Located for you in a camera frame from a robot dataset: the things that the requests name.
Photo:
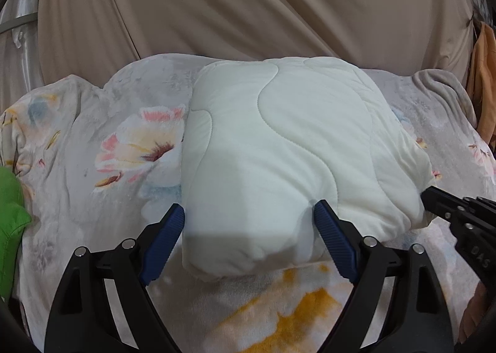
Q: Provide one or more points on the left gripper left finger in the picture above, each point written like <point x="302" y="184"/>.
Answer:
<point x="102" y="303"/>

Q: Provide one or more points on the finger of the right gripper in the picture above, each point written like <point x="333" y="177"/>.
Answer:
<point x="441" y="204"/>

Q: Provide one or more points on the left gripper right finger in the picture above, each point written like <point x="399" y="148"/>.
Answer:
<point x="396" y="303"/>

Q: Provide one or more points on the cream quilted jacket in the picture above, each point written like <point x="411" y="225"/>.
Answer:
<point x="265" y="141"/>

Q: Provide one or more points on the person's right hand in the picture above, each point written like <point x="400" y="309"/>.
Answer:
<point x="473" y="313"/>

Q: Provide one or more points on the green pillow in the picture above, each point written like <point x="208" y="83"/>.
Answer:
<point x="14" y="218"/>

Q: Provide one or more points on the orange hanging garment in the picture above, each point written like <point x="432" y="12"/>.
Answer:
<point x="481" y="83"/>

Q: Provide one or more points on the grey floral fleece blanket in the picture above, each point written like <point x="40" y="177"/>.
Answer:
<point x="54" y="139"/>

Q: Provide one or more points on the beige draped sheet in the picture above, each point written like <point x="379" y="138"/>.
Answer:
<point x="94" y="39"/>

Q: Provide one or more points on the silver satin curtain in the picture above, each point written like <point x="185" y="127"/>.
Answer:
<point x="20" y="66"/>

